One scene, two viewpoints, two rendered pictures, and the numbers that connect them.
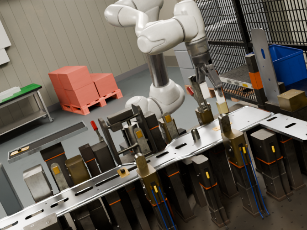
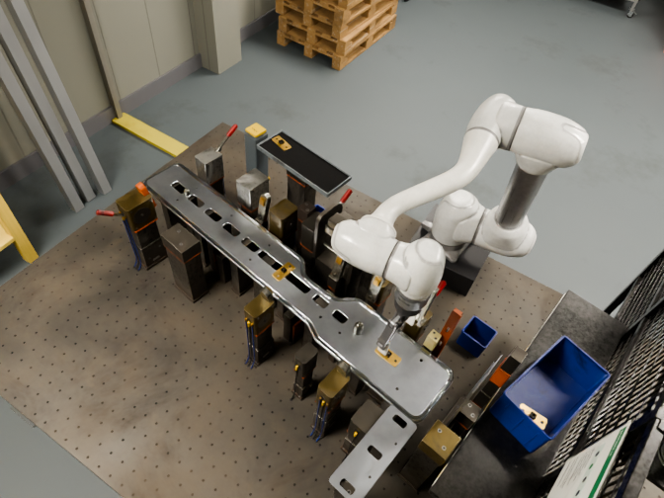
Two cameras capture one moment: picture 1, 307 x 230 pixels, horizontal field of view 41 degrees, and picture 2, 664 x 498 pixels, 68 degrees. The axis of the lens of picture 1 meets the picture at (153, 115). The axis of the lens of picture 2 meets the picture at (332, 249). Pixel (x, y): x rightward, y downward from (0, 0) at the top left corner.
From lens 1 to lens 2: 1.40 m
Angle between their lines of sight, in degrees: 51
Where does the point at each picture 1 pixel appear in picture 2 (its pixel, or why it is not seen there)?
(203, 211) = (321, 362)
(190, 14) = (409, 272)
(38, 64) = not seen: outside the picture
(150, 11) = (532, 161)
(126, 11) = (471, 141)
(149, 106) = (462, 222)
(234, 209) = not seen: hidden behind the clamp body
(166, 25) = (366, 252)
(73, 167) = (273, 215)
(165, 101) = (485, 237)
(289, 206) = (331, 462)
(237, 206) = not seen: hidden behind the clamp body
